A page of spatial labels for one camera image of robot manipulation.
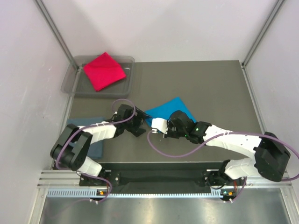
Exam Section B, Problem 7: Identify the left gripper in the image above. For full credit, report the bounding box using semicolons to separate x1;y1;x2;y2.
123;106;152;136

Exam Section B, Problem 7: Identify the bright blue t-shirt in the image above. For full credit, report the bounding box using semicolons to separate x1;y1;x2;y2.
145;97;197;127

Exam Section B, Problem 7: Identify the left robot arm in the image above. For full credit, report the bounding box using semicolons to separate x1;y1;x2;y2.
50;104;151;185

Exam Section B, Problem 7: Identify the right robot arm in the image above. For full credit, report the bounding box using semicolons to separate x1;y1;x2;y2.
152;111;290;185

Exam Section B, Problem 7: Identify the folded dark blue t-shirt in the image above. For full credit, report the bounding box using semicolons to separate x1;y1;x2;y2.
66;116;105;160

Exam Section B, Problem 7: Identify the folded red t-shirt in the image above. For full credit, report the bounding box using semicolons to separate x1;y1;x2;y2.
83;52;127;91

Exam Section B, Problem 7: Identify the clear grey plastic bin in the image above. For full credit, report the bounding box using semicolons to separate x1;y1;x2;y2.
61;53;135;99

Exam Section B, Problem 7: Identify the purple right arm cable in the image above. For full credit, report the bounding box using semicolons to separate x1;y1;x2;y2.
147;129;299;202

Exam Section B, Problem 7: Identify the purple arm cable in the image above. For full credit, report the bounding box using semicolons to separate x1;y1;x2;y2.
55;98;137;203
147;129;299;202

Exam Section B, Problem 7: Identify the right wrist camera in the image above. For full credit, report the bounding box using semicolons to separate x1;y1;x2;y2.
151;118;168;134

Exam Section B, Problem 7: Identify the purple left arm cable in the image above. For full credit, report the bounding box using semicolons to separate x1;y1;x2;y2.
55;98;137;203

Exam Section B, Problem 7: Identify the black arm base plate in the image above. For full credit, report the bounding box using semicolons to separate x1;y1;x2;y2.
78;169;246;187

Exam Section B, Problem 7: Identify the slotted cable duct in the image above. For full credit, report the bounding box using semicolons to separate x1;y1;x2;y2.
47;188;236;198

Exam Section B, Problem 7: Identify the aluminium rail frame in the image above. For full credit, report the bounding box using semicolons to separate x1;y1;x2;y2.
37;170;292;188

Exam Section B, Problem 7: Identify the left corner aluminium post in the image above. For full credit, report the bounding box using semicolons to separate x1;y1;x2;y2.
33;0;78;70

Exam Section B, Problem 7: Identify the corner aluminium post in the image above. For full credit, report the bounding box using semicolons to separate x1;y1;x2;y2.
33;0;78;70
241;0;286;69

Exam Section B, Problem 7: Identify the right corner aluminium post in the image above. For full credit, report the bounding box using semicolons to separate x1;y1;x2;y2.
241;0;286;69

